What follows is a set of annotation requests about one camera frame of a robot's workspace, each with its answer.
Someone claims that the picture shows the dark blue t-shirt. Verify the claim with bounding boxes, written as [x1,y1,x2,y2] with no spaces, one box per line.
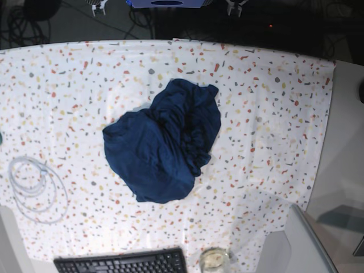
[103,79,221,204]

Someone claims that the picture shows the black computer keyboard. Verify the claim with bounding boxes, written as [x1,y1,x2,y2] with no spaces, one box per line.
[53,247,188,273]

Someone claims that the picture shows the clear glass jar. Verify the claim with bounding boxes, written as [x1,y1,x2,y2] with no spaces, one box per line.
[200,247,230,273]

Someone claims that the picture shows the terrazzo patterned tablecloth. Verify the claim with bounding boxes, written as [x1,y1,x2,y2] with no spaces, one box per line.
[1,40,335,272]

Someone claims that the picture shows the blue box at top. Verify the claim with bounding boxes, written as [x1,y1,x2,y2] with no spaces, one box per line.
[126,0,213,9]

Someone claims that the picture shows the grey monitor edge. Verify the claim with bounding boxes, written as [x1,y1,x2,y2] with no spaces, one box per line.
[285,205,337,273]

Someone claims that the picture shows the coiled white cable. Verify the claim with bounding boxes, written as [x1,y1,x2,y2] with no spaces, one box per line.
[7,155,69,225]

